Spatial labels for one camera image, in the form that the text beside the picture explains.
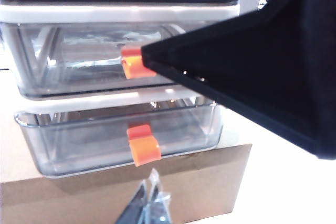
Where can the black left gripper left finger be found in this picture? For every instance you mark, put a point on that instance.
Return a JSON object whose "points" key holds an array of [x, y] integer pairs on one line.
{"points": [[134, 211]]}

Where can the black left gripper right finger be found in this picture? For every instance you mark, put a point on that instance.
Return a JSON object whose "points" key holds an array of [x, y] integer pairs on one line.
{"points": [[157, 208]]}

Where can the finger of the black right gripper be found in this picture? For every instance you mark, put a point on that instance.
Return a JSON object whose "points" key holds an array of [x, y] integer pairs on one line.
{"points": [[262, 77]]}

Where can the brown cardboard box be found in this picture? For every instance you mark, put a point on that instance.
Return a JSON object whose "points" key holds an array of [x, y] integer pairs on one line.
{"points": [[78, 200]]}

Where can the white plastic drawer cabinet frame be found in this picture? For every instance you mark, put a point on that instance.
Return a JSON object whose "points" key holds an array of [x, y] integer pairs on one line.
{"points": [[105, 12]]}

